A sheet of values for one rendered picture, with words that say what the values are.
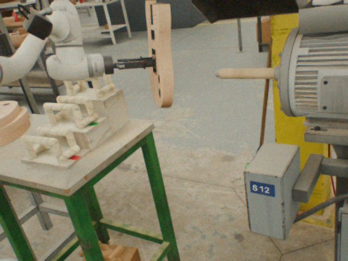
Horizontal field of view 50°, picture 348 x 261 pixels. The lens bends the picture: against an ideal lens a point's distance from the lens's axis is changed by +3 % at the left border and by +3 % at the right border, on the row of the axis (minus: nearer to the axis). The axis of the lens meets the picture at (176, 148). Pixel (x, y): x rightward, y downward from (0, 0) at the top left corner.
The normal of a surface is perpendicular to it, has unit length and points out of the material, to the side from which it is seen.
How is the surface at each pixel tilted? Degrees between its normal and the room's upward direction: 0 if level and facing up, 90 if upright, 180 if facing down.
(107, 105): 90
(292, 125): 90
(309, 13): 90
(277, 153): 0
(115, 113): 90
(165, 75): 78
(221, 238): 0
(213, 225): 0
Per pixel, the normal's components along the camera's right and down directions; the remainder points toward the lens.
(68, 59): 0.17, 0.12
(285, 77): -0.53, 0.25
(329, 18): -0.51, 0.48
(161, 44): 0.21, 0.34
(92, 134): 0.87, 0.09
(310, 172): -0.17, -0.87
